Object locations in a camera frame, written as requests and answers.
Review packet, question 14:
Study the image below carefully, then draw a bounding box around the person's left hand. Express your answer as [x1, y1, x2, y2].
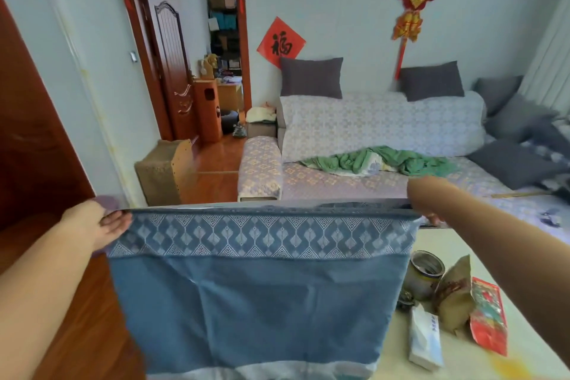
[60, 199, 134, 254]

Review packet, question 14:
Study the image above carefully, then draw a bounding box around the person's right hand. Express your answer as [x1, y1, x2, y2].
[406, 176, 455, 227]

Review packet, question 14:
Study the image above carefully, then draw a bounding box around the white blue tissue pack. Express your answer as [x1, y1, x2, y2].
[408, 303, 445, 372]

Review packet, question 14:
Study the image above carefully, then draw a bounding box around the blue patterned cloth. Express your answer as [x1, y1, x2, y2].
[105, 200, 424, 380]

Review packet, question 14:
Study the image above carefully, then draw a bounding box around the person's right forearm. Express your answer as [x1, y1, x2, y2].
[441, 190, 570, 369]

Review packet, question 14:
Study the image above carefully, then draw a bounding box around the person's left forearm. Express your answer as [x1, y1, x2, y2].
[0, 219, 106, 380]

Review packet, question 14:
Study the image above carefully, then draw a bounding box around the green blanket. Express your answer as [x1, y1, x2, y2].
[300, 145, 460, 178]

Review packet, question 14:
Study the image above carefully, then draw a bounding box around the olive brown perforated box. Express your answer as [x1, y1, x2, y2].
[134, 139, 195, 208]

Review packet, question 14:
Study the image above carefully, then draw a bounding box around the grey open canister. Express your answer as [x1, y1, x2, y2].
[403, 249, 446, 303]

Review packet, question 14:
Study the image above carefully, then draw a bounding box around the purple quilted sofa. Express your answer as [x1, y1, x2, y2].
[236, 90, 570, 247]

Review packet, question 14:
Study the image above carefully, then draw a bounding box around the grey pillow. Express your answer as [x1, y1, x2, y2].
[467, 139, 566, 191]
[279, 56, 344, 100]
[398, 60, 466, 103]
[484, 93, 560, 143]
[471, 75, 524, 118]

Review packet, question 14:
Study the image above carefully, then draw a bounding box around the thin wooden stick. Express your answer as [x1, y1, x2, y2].
[489, 189, 553, 199]

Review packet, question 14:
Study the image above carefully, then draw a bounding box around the dark brown wooden door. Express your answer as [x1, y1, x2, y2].
[0, 0, 97, 232]

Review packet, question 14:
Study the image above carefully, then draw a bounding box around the brown paper tea bag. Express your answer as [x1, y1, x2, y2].
[432, 254, 475, 336]

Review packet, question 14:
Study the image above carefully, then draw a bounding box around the dark patterned canister lid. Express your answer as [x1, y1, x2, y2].
[396, 289, 417, 312]

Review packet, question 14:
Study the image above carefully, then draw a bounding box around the red snack packet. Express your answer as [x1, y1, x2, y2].
[468, 276, 509, 357]

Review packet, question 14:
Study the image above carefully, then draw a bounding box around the orange brown wooden cabinet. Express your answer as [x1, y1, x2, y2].
[194, 78, 223, 144]

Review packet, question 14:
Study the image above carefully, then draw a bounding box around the cream marble table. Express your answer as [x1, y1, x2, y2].
[369, 228, 570, 380]

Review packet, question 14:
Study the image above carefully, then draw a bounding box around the dark round basket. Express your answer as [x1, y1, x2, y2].
[220, 109, 241, 135]

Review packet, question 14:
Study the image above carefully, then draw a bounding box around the grey side stool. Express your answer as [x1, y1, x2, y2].
[247, 121, 278, 139]

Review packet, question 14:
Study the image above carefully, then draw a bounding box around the brown panelled inner door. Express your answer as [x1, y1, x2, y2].
[135, 0, 199, 143]

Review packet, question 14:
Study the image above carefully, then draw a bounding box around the light wooden desk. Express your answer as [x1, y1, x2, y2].
[217, 81, 245, 112]

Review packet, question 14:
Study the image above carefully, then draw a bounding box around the golden figurine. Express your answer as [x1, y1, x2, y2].
[199, 53, 219, 80]

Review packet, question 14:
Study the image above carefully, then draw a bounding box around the red diamond paper poster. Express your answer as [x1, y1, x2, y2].
[256, 15, 307, 69]

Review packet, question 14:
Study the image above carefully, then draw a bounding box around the cluttered storage shelf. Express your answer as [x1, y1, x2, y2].
[207, 0, 243, 78]

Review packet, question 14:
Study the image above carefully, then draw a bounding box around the white wall radiator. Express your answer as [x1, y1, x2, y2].
[518, 0, 570, 118]

